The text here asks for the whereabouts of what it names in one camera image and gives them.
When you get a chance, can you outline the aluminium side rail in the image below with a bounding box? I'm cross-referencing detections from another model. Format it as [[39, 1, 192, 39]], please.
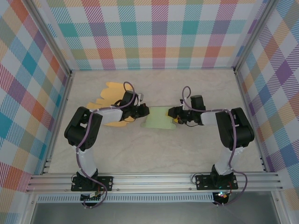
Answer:
[[41, 70, 75, 175], [233, 67, 269, 173]]

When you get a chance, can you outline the small circuit board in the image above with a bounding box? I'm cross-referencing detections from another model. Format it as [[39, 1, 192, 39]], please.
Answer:
[[214, 190, 229, 201], [80, 192, 103, 203]]

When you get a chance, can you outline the green paper box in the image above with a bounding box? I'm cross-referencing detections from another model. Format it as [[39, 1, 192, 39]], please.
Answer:
[[140, 106, 177, 130]]

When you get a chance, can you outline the orange paper box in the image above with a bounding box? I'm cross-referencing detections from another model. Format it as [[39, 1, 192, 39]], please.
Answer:
[[86, 81, 136, 128]]

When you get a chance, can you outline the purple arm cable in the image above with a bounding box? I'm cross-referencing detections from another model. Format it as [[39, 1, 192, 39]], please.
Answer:
[[76, 81, 138, 210], [182, 86, 249, 207]]

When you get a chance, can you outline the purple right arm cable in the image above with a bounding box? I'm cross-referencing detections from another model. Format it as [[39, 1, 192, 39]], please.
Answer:
[[182, 86, 249, 207]]

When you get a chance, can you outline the grey metal panel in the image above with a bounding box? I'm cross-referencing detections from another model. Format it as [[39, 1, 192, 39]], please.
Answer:
[[30, 202, 281, 224]]

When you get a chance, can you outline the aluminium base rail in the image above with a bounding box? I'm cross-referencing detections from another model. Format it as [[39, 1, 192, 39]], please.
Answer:
[[25, 172, 285, 194]]

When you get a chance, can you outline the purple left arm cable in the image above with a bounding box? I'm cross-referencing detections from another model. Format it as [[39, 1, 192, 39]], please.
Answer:
[[76, 81, 138, 210]]

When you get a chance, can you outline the aluminium corner post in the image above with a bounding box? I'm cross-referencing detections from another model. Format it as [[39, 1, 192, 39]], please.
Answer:
[[232, 0, 280, 75], [22, 0, 75, 77]]

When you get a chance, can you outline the white slotted cable duct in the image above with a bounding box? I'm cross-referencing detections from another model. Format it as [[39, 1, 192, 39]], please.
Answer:
[[36, 192, 215, 204]]

